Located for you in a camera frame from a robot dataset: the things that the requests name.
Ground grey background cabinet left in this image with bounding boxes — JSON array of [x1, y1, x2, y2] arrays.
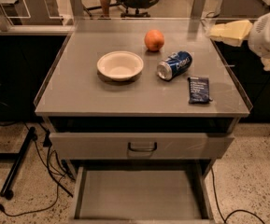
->
[[0, 0, 63, 25]]

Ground black stand leg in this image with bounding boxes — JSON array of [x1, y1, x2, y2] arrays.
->
[[0, 127, 37, 200]]

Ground black cable on floor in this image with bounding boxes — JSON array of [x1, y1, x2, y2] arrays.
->
[[0, 121, 77, 217], [209, 166, 266, 224]]

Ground black cable on left floor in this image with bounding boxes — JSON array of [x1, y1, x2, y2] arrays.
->
[[0, 121, 77, 217]]

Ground black cable on right floor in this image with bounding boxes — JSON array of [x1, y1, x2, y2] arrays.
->
[[209, 166, 266, 224]]

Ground closed grey top drawer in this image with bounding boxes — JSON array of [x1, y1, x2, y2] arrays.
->
[[50, 133, 234, 160]]

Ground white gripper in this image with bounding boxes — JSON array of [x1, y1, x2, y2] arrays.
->
[[208, 12, 270, 71]]

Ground orange fruit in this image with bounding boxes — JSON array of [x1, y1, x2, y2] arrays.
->
[[144, 30, 164, 51]]

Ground white bowl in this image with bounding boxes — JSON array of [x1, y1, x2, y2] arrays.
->
[[97, 51, 144, 81]]

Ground dark blue snack bag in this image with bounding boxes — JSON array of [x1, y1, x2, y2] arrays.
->
[[188, 77, 212, 104]]

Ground grey drawer cabinet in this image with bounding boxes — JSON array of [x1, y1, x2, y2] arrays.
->
[[36, 19, 249, 175]]

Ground blue pepsi can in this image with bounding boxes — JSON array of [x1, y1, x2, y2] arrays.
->
[[157, 51, 192, 81]]

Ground open grey middle drawer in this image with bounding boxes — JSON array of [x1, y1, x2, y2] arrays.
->
[[69, 167, 216, 224]]

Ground person leg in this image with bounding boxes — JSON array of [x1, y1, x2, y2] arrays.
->
[[100, 0, 110, 18]]

